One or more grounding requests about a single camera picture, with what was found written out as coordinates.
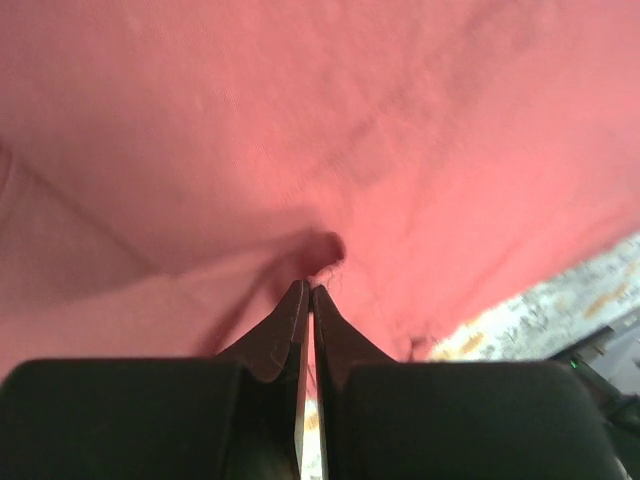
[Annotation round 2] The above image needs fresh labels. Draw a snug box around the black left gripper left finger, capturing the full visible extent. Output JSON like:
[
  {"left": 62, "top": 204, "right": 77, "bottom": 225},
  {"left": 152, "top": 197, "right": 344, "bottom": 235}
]
[{"left": 1, "top": 281, "right": 310, "bottom": 479}]

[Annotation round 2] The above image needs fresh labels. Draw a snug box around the floral patterned table mat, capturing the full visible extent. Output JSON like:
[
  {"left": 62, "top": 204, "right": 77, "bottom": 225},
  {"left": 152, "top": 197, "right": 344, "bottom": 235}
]
[{"left": 299, "top": 234, "right": 640, "bottom": 480}]

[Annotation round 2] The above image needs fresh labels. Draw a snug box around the dusty rose t-shirt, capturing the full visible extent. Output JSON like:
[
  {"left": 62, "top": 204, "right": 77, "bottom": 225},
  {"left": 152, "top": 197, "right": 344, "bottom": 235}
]
[{"left": 1, "top": 1, "right": 639, "bottom": 371}]

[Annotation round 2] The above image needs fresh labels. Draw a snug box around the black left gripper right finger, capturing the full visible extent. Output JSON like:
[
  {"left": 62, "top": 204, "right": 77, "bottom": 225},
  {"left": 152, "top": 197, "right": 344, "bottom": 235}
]
[{"left": 312, "top": 287, "right": 623, "bottom": 479}]

